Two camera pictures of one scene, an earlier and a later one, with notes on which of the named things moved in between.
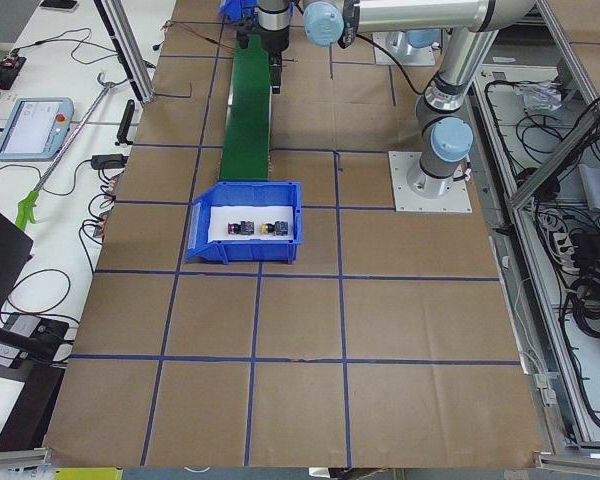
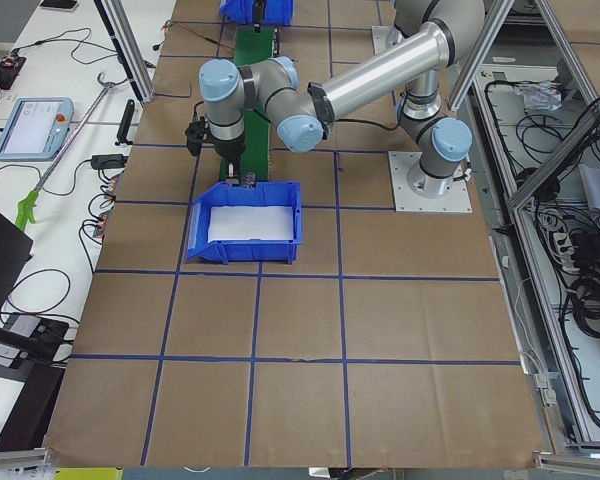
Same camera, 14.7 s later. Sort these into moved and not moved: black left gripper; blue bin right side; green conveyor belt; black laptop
Moved: black left gripper
Not moved: black laptop; blue bin right side; green conveyor belt
